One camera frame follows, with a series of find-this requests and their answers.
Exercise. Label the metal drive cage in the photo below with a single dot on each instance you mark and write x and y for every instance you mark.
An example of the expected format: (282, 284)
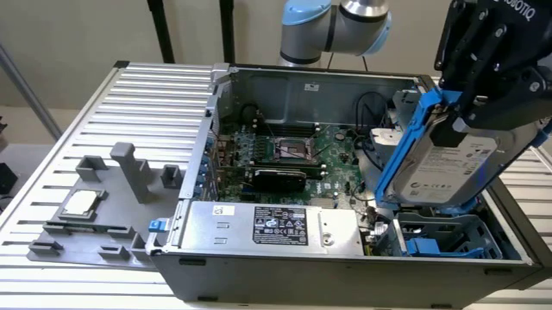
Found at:
(384, 139)

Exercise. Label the grey metal pole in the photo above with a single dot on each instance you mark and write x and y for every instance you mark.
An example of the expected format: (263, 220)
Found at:
(29, 90)

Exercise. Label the CPU socket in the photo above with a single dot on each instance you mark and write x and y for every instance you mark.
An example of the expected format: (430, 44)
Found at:
(290, 148)

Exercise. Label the green motherboard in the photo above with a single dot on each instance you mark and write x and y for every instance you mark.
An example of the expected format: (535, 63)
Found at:
(336, 161)

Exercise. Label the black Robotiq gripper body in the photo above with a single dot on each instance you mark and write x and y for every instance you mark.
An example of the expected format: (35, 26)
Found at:
(525, 35)

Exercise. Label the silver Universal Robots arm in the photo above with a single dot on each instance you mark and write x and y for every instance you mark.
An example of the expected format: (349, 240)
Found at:
(328, 29)

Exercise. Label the silver power supply unit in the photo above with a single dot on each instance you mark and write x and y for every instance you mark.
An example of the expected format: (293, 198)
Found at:
(241, 229)

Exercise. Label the black graphics card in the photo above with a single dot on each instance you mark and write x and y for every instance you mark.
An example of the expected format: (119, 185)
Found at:
(278, 179)

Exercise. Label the white case sticker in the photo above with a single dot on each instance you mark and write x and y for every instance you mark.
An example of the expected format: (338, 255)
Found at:
(310, 86)

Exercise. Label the small black box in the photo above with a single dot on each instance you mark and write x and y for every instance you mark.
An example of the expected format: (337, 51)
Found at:
(8, 179)

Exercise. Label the hard disk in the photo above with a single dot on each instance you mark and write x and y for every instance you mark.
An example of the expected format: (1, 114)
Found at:
(448, 174)

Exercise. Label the black stand pole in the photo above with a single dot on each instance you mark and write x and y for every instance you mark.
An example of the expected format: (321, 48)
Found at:
(227, 32)
(163, 32)

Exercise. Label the grey plastic parts rack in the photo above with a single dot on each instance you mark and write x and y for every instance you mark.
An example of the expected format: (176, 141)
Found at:
(128, 232)

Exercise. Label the blue case latch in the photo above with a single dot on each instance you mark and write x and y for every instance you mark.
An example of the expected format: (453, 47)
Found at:
(156, 225)

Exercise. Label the open grey computer case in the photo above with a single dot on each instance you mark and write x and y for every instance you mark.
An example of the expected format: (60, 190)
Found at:
(336, 281)

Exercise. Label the silver CPU chip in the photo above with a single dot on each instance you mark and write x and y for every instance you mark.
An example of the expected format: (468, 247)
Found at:
(82, 202)

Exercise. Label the RAM slot bank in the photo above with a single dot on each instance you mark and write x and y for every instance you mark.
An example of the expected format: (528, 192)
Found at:
(302, 164)
(286, 128)

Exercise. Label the grey plastic disk bay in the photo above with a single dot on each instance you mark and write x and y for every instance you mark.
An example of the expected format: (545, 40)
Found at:
(461, 229)

